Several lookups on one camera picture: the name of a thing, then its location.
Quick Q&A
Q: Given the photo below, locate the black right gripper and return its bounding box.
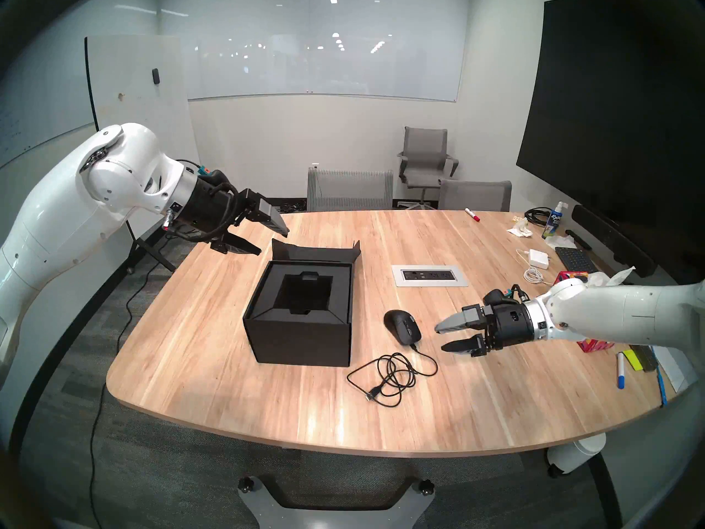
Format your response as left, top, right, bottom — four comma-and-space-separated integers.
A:
434, 301, 536, 359

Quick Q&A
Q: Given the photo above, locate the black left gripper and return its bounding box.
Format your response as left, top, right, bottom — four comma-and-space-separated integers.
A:
176, 172, 290, 256

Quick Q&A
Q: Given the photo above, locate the black wired computer mouse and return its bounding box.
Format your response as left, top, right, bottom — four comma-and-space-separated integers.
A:
347, 309, 438, 407

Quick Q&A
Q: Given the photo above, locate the black cardboard box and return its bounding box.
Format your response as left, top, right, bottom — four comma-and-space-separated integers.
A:
243, 239, 362, 368

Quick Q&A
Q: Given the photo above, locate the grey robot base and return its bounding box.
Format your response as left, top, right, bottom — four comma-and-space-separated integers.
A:
237, 476, 436, 529

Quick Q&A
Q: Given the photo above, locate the colourful floral tissue box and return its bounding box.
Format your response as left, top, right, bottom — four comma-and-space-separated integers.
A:
555, 266, 637, 352

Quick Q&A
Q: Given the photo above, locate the silver table power outlet panel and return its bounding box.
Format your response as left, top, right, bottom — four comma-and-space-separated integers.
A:
392, 264, 469, 288

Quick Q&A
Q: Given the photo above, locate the grey ribbed mesh chair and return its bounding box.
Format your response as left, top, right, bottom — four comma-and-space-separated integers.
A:
306, 167, 394, 212

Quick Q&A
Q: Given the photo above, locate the black keyboard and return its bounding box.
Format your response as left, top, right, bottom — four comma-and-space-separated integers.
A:
555, 247, 598, 275

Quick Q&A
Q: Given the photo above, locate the whiteboard cleaner spray bottle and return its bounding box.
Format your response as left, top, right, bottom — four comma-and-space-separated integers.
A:
542, 201, 569, 240

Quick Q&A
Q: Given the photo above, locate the black video conference bar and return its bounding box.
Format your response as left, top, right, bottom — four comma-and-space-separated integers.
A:
572, 204, 657, 279

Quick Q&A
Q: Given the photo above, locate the black flat eraser block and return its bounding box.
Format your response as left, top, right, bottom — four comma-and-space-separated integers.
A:
631, 343, 659, 371

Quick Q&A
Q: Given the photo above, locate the grey office chair with armrests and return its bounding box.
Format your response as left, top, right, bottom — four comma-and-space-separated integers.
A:
397, 127, 459, 210

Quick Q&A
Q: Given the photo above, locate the white freestanding whiteboard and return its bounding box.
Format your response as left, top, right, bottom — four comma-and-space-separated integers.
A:
84, 35, 202, 275

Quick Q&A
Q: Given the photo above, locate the white paper sheet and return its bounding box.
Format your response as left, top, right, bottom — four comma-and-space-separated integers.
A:
650, 343, 697, 393

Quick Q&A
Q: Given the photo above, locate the glass whiteboard with blue writing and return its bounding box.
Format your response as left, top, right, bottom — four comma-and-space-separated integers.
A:
0, 0, 94, 170

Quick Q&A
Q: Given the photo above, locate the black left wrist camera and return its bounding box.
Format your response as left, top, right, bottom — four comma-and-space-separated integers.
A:
197, 167, 238, 195

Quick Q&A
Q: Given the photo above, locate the white power adapter with cable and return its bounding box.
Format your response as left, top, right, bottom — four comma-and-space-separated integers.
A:
517, 249, 551, 285

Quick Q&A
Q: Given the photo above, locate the wall-mounted glass whiteboard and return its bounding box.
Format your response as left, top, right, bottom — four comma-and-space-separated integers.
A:
160, 0, 469, 103

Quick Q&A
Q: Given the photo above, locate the large black wall screen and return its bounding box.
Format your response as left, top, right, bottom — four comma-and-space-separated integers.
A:
516, 0, 705, 292

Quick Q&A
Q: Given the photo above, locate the black hanging cable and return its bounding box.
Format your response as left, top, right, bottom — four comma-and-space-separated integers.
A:
88, 274, 152, 529

